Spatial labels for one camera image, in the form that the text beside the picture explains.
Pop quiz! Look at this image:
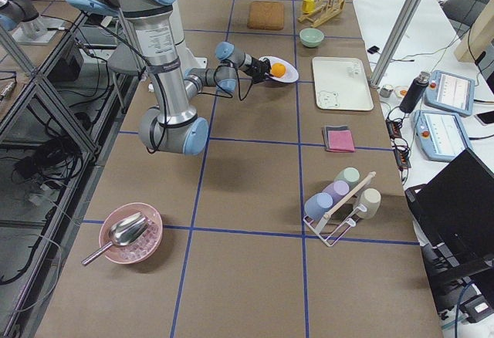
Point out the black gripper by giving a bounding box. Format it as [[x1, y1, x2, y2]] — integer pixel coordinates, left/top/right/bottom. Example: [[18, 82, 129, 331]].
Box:
[[249, 58, 272, 83]]

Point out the orange fruit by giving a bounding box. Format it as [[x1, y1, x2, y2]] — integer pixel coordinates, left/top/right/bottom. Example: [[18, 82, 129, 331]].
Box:
[[270, 63, 286, 78]]

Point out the white round plate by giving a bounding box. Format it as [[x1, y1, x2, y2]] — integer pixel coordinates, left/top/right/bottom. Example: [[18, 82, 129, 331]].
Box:
[[259, 56, 299, 83]]

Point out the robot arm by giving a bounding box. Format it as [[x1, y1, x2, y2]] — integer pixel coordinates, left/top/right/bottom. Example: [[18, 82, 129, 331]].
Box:
[[66, 0, 271, 155]]

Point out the cream bear tray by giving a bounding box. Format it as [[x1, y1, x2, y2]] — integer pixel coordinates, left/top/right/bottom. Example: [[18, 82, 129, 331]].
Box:
[[312, 56, 374, 112]]

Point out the wooden cutting board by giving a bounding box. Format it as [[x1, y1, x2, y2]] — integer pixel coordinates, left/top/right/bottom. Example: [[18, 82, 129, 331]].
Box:
[[247, 1, 285, 31]]

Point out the green bowl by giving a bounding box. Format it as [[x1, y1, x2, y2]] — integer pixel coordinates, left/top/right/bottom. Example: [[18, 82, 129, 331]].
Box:
[[299, 28, 325, 48]]

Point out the yellow cup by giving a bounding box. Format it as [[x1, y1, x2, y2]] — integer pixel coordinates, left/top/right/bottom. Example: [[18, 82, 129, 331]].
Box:
[[301, 0, 316, 14]]

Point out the grey cloth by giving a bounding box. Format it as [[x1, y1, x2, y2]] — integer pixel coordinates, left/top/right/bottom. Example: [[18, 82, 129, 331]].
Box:
[[323, 126, 348, 150]]

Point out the wooden dish rack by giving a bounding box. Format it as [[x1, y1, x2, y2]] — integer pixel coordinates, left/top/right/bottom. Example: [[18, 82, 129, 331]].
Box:
[[297, 0, 347, 28]]

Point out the pink cloth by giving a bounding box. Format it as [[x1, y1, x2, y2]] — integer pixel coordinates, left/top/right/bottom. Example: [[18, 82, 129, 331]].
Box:
[[327, 130, 355, 153]]

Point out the small metal tin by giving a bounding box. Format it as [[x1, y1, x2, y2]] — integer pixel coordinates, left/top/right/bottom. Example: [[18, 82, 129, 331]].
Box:
[[379, 84, 394, 99]]

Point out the green cup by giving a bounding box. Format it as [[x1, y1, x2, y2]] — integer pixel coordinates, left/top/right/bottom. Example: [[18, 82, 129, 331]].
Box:
[[334, 167, 360, 190]]

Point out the purple cup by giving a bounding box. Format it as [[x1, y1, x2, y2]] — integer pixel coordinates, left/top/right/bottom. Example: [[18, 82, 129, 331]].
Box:
[[323, 180, 350, 204]]

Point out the blue cup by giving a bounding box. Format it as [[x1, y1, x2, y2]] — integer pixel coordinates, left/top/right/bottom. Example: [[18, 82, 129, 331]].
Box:
[[304, 192, 333, 220]]

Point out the black bottle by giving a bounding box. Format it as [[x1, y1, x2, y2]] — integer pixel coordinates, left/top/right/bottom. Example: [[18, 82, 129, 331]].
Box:
[[398, 71, 431, 114]]

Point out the black power strip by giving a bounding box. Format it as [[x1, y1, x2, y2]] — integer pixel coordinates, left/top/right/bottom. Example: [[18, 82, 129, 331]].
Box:
[[386, 120, 411, 171]]

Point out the beige cup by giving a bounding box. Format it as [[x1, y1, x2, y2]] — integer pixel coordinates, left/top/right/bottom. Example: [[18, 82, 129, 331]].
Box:
[[355, 188, 381, 219]]

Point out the upper teach pendant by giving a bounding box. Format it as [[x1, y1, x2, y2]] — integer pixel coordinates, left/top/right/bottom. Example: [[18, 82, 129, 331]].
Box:
[[425, 70, 475, 117]]

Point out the teach pendant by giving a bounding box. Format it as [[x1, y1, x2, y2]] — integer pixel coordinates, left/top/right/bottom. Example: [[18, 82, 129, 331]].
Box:
[[411, 110, 472, 162], [425, 70, 475, 117]]

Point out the lower teach pendant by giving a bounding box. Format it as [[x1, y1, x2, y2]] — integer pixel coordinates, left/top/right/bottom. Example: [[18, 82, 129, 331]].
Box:
[[411, 110, 472, 162]]

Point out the pink bowl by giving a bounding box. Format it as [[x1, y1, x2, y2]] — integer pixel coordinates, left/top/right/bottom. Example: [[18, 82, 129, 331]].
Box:
[[99, 202, 163, 265]]

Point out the metal scoop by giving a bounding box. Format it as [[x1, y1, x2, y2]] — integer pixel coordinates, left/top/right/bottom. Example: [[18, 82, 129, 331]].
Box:
[[81, 212, 148, 266]]

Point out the black laptop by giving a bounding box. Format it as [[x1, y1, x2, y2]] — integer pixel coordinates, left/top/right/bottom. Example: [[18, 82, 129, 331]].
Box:
[[404, 147, 494, 289]]

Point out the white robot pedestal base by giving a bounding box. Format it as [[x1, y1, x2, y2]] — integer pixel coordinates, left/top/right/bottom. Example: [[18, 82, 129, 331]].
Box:
[[169, 0, 208, 69]]

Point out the white wire cup rack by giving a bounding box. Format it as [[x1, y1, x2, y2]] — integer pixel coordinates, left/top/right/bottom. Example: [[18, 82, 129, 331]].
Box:
[[303, 200, 361, 247]]

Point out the aluminium frame post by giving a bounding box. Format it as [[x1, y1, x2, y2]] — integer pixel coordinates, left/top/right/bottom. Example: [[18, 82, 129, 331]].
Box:
[[369, 0, 421, 87]]

